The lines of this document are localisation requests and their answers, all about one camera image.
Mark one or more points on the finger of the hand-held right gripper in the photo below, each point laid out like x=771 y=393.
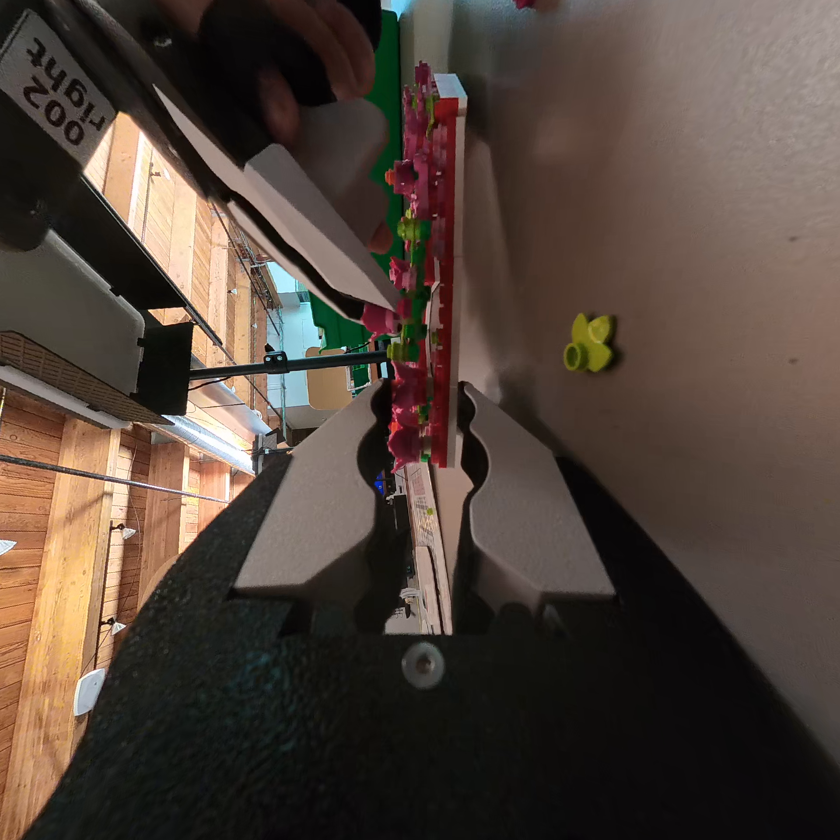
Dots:
x=298 y=253
x=315 y=223

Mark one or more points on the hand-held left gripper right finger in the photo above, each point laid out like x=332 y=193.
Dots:
x=531 y=525

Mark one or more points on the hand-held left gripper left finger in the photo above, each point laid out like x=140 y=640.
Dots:
x=308 y=512

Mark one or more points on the red pink lego flower wreath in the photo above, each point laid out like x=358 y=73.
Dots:
x=449 y=407

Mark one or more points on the lime lego leaf piece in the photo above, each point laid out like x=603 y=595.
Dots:
x=594 y=348

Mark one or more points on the person's right hand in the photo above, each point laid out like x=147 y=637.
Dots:
x=348 y=59

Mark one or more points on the clear plastic bag with sheet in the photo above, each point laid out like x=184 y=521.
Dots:
x=430 y=558

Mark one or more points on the black stand pole with clamp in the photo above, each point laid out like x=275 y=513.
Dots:
x=315 y=360

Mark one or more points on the small tan board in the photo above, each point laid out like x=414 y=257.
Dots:
x=328 y=388

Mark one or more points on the green storage bin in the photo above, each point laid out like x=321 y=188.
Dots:
x=388 y=79

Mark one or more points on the black flat panel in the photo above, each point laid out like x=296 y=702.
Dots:
x=131 y=256

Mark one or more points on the black mounted box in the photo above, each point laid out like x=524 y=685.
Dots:
x=164 y=367

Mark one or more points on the thin metal rod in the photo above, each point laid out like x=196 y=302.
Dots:
x=111 y=482

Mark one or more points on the grey housing with mesh panel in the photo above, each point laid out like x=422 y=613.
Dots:
x=65 y=308

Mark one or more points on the white ceiling device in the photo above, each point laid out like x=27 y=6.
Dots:
x=90 y=692

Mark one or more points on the silver ventilation duct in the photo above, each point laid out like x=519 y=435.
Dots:
x=210 y=436

